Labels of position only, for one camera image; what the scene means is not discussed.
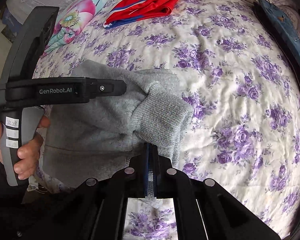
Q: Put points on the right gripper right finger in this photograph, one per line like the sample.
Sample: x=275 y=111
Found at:
x=204 y=209

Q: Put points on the purple floral bed quilt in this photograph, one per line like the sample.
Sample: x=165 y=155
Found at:
x=245 y=131

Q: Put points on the grey sweatpants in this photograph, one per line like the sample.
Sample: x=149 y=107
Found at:
x=97 y=138

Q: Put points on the floral pink teal pillow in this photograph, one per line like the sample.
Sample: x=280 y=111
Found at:
x=71 y=22

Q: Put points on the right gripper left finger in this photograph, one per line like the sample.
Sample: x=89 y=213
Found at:
x=102 y=205

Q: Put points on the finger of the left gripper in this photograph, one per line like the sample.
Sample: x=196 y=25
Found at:
x=107 y=87

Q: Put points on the blue denim jeans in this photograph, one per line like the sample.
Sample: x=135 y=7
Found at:
x=283 y=26

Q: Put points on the red blue sports shorts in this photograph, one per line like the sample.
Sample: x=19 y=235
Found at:
x=129 y=11

